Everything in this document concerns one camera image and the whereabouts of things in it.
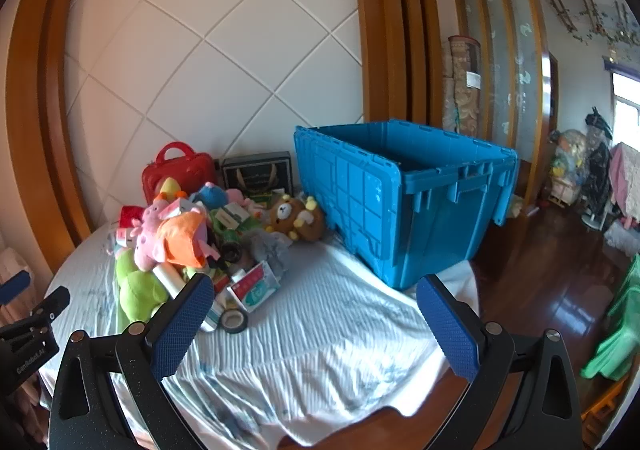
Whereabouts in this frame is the red toy suitcase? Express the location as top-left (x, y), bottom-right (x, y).
top-left (141, 142), bottom-right (218, 206)

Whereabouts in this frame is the brown bear plush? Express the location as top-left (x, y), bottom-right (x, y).
top-left (265, 194), bottom-right (327, 243)

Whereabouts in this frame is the pink pig plush orange dress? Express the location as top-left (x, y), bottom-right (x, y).
top-left (131, 195), bottom-right (221, 273)

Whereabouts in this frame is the blue plastic crate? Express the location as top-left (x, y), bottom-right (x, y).
top-left (294, 119), bottom-right (518, 292)

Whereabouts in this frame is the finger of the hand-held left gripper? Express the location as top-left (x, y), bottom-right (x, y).
top-left (27, 286), bottom-right (72, 331)
top-left (0, 270), bottom-right (31, 305)

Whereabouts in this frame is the blue plush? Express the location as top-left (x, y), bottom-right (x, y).
top-left (192, 182), bottom-right (231, 211)

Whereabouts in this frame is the wooden partition screen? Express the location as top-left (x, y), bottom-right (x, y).
top-left (445, 0), bottom-right (551, 191)

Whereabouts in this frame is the wooden wall pillar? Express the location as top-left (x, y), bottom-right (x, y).
top-left (5, 0), bottom-right (96, 271)
top-left (350, 0), bottom-right (446, 131)

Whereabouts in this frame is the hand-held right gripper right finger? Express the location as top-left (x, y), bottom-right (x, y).
top-left (415, 274), bottom-right (583, 450)

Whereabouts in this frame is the green plastic chair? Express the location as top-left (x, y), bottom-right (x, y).
top-left (580, 255), bottom-right (640, 381)

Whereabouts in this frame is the white plastic bottle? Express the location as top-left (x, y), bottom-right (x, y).
top-left (152, 264), bottom-right (188, 301)

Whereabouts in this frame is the red plush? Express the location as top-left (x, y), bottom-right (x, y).
top-left (119, 205), bottom-right (146, 231)

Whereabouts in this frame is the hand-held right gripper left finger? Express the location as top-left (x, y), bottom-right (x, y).
top-left (48, 272), bottom-right (216, 450)

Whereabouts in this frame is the colourful stuffed bag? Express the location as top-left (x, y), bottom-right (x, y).
top-left (547, 130), bottom-right (588, 206)

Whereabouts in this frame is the bundle of rolled carpets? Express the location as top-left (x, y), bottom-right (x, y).
top-left (442, 35), bottom-right (483, 136)

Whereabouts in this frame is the grey fluffy plush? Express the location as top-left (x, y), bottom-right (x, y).
top-left (247, 230), bottom-right (293, 276)

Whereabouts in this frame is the window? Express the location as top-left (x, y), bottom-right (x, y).
top-left (612, 72), bottom-right (640, 131)

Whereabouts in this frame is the green wipes packet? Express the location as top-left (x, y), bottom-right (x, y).
top-left (207, 206), bottom-right (253, 233)

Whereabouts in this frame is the yellow plush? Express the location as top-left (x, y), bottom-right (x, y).
top-left (159, 177), bottom-right (188, 201)

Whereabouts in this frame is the pink floral cloth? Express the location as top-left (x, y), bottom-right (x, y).
top-left (610, 142), bottom-right (640, 231)

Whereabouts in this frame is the black tape roll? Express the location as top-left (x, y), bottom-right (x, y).
top-left (220, 308), bottom-right (249, 333)

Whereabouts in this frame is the brown bottle green label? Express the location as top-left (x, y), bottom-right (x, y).
top-left (220, 241), bottom-right (247, 265)

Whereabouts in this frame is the black gift bag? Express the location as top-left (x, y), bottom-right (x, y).
top-left (220, 151), bottom-right (293, 198)

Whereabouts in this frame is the green one-eyed monster plush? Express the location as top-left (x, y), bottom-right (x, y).
top-left (115, 250), bottom-right (171, 323)

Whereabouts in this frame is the black hanging garment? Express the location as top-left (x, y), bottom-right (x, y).
top-left (582, 107), bottom-right (613, 226)

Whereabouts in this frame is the wooden chair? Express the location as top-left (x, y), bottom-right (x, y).
top-left (582, 375), bottom-right (631, 448)

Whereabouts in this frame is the wall vine decoration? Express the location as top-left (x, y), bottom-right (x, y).
top-left (545, 0), bottom-right (640, 51)

